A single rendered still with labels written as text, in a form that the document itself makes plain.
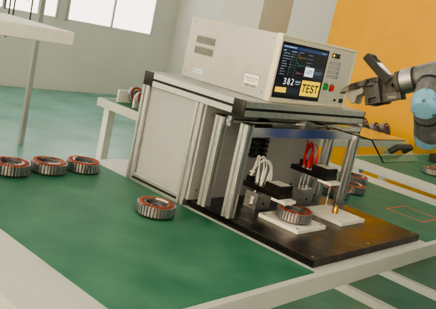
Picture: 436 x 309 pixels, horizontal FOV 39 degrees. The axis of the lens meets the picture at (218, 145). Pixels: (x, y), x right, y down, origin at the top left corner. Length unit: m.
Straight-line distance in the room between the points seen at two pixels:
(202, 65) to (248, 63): 0.19
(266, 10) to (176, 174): 4.11
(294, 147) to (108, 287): 1.14
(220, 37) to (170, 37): 8.08
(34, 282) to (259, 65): 0.97
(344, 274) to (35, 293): 0.84
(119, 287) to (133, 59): 8.45
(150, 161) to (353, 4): 4.15
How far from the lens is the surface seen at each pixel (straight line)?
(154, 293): 1.28
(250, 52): 1.90
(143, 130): 2.03
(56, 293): 1.23
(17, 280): 1.27
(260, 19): 5.86
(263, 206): 1.96
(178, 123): 1.91
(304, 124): 2.07
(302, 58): 1.93
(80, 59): 9.06
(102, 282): 1.29
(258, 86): 1.87
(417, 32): 5.57
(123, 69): 9.55
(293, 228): 1.81
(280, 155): 2.18
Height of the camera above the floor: 1.29
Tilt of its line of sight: 10 degrees down
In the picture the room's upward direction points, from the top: 12 degrees clockwise
